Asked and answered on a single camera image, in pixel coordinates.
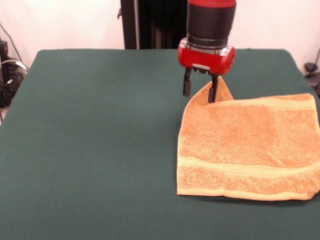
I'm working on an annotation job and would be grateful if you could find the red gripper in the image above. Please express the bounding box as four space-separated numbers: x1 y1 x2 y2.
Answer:
177 46 236 103

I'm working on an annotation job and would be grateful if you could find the orange terry towel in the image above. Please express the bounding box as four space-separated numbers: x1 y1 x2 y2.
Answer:
176 76 320 202

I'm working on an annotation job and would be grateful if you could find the dark green table cloth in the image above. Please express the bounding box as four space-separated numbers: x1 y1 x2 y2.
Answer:
0 48 320 240

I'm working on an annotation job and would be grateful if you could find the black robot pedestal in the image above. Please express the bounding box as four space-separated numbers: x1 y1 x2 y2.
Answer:
117 0 189 50

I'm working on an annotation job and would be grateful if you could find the black plug with cable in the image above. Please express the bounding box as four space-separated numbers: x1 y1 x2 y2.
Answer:
303 62 320 98

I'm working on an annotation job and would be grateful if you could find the white cable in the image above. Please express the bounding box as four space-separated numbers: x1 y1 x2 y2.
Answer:
0 58 28 73

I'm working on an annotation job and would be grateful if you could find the black cable bundle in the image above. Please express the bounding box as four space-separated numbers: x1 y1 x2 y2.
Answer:
0 57 28 109

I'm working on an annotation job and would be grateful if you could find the black wall adapter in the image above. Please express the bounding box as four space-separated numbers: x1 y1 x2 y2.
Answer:
0 39 10 55

